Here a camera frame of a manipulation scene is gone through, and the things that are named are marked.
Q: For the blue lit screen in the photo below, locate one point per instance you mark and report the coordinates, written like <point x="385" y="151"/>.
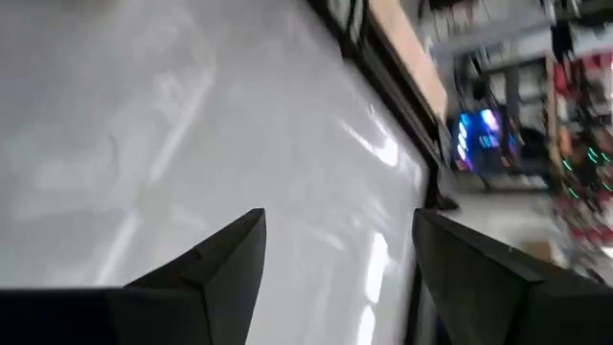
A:
<point x="474" y="139"/>

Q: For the white plastic surface sheet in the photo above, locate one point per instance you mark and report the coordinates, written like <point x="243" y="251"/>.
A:
<point x="143" y="120"/>

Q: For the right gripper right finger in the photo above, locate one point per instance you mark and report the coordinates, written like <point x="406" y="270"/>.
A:
<point x="479" y="297"/>

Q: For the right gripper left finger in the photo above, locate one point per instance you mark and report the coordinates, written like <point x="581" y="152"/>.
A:
<point x="225" y="278"/>

